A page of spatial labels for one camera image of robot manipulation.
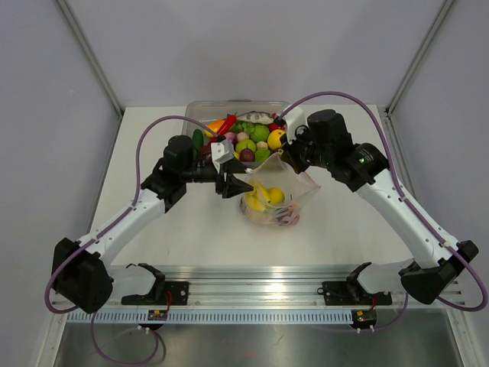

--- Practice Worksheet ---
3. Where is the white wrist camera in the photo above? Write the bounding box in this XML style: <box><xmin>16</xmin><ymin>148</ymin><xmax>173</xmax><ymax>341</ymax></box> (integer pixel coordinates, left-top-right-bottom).
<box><xmin>282</xmin><ymin>107</ymin><xmax>306</xmax><ymax>144</ymax></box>
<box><xmin>210</xmin><ymin>139</ymin><xmax>235</xmax><ymax>165</ymax></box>

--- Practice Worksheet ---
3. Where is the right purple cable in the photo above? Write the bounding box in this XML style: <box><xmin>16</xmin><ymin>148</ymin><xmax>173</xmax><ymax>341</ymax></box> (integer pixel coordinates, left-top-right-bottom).
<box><xmin>274</xmin><ymin>90</ymin><xmax>484</xmax><ymax>333</ymax></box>

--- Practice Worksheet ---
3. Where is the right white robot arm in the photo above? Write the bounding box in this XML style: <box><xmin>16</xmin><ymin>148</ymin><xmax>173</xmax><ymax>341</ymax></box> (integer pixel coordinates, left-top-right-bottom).
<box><xmin>276</xmin><ymin>106</ymin><xmax>478</xmax><ymax>304</ymax></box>

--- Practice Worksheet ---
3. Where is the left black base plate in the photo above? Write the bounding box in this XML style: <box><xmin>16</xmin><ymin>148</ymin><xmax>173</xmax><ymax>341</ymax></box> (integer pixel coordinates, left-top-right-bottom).
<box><xmin>121</xmin><ymin>281</ymin><xmax>189</xmax><ymax>306</ymax></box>

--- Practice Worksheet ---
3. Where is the clear zip top bag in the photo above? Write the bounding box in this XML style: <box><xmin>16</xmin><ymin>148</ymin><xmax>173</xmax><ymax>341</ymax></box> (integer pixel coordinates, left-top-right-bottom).
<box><xmin>239</xmin><ymin>153</ymin><xmax>320</xmax><ymax>227</ymax></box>

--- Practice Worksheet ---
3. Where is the red toy chili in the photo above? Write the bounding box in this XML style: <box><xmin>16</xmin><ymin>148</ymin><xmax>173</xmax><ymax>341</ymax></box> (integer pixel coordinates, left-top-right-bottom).
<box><xmin>215</xmin><ymin>115</ymin><xmax>237</xmax><ymax>135</ymax></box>

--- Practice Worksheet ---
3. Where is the clear plastic food container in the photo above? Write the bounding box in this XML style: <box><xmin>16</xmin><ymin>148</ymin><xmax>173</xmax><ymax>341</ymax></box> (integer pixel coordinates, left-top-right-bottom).
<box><xmin>183</xmin><ymin>100</ymin><xmax>288</xmax><ymax>168</ymax></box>

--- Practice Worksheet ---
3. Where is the purple cable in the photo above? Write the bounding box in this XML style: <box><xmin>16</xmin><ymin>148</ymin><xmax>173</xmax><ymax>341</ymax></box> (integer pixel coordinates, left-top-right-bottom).
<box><xmin>44</xmin><ymin>115</ymin><xmax>221</xmax><ymax>362</ymax></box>
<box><xmin>274</xmin><ymin>90</ymin><xmax>484</xmax><ymax>333</ymax></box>

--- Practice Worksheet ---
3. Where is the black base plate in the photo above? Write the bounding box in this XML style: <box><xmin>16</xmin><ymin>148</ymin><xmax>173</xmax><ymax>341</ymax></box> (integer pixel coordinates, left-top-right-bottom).
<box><xmin>121</xmin><ymin>281</ymin><xmax>189</xmax><ymax>306</ymax></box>
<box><xmin>316</xmin><ymin>281</ymin><xmax>393</xmax><ymax>307</ymax></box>

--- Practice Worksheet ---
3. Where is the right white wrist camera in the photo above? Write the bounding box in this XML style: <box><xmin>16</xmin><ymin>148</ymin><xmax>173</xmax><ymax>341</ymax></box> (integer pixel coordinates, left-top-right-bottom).
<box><xmin>282</xmin><ymin>107</ymin><xmax>306</xmax><ymax>144</ymax></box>

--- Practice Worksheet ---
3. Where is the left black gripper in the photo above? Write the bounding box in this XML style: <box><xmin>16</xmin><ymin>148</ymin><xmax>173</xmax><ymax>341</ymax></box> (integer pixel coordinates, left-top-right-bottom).
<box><xmin>180</xmin><ymin>158</ymin><xmax>254</xmax><ymax>197</ymax></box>

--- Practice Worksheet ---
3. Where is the green toy cucumber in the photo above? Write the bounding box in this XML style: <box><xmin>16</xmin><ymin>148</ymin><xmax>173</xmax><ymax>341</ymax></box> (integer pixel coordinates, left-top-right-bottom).
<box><xmin>192</xmin><ymin>129</ymin><xmax>204</xmax><ymax>151</ymax></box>

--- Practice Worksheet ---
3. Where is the orange toy citrus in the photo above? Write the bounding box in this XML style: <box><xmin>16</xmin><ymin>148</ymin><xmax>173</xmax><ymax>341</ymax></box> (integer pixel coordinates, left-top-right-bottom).
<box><xmin>267</xmin><ymin>129</ymin><xmax>287</xmax><ymax>151</ymax></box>

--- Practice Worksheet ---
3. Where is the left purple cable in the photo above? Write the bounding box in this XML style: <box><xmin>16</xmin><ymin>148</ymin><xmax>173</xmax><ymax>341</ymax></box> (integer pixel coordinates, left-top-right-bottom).
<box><xmin>44</xmin><ymin>115</ymin><xmax>221</xmax><ymax>362</ymax></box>

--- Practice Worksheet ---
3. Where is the aluminium mounting rail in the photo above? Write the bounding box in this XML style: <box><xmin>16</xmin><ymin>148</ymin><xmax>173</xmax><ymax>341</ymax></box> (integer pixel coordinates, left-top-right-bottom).
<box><xmin>51</xmin><ymin>265</ymin><xmax>467</xmax><ymax>310</ymax></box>

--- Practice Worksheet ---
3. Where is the green toy custard apple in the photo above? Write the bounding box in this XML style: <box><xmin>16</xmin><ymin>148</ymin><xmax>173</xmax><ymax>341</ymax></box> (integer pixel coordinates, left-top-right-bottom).
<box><xmin>250</xmin><ymin>124</ymin><xmax>270</xmax><ymax>143</ymax></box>

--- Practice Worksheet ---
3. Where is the grey toy fish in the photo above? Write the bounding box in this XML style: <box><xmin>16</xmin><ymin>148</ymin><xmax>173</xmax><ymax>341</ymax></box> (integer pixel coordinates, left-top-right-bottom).
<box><xmin>236</xmin><ymin>111</ymin><xmax>274</xmax><ymax>125</ymax></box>

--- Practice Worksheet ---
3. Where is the yellow toy banana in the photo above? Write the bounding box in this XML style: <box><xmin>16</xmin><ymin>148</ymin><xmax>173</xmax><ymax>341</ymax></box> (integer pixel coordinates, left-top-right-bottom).
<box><xmin>244</xmin><ymin>182</ymin><xmax>271</xmax><ymax>213</ymax></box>

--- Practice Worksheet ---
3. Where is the white slotted cable duct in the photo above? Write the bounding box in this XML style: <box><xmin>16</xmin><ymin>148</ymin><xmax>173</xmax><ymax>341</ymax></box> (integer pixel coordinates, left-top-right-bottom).
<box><xmin>67</xmin><ymin>308</ymin><xmax>353</xmax><ymax>325</ymax></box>

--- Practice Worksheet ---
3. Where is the orange yellow toy mango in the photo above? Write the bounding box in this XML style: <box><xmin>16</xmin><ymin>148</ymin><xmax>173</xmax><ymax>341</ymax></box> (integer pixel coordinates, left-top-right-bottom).
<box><xmin>203</xmin><ymin>119</ymin><xmax>225</xmax><ymax>138</ymax></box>

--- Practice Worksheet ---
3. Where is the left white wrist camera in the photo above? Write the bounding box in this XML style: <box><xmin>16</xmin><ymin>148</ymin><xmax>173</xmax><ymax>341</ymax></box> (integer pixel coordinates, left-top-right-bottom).
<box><xmin>210</xmin><ymin>139</ymin><xmax>235</xmax><ymax>165</ymax></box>

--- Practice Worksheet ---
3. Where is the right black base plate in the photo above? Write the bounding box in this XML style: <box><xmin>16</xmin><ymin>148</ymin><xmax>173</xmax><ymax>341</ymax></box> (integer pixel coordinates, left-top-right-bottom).
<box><xmin>316</xmin><ymin>281</ymin><xmax>393</xmax><ymax>307</ymax></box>

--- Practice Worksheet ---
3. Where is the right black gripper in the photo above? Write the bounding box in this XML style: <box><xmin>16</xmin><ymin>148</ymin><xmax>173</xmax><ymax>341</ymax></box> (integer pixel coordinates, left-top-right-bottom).
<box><xmin>280</xmin><ymin>124</ymin><xmax>333</xmax><ymax>174</ymax></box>

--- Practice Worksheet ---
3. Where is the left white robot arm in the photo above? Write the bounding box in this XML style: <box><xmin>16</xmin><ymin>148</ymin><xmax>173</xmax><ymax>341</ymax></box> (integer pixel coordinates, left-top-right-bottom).
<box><xmin>44</xmin><ymin>135</ymin><xmax>253</xmax><ymax>313</ymax></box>

